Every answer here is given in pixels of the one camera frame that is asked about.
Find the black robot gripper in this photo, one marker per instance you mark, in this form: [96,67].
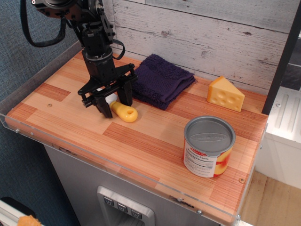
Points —
[105,75]

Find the white knife yellow handle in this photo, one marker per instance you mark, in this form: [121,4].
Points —
[124,112]

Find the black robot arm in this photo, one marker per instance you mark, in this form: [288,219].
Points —
[95,33]

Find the folded purple towel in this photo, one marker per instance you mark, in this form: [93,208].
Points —
[160,82]

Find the clear acrylic edge guard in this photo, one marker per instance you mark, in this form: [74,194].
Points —
[149,151]

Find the grey toy fridge cabinet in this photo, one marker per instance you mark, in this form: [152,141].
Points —
[100,198]

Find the toy tin can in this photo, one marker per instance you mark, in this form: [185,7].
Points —
[208,142]

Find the yellow cheese wedge toy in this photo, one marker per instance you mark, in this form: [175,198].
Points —
[223,93]

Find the orange object bottom left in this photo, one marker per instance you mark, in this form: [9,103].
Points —
[28,221]

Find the white toy sink unit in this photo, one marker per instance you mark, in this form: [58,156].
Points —
[279,156]

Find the white rail bottom left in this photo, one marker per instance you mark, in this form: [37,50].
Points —
[9,216]

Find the black right post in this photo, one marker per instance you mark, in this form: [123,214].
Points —
[283,62]

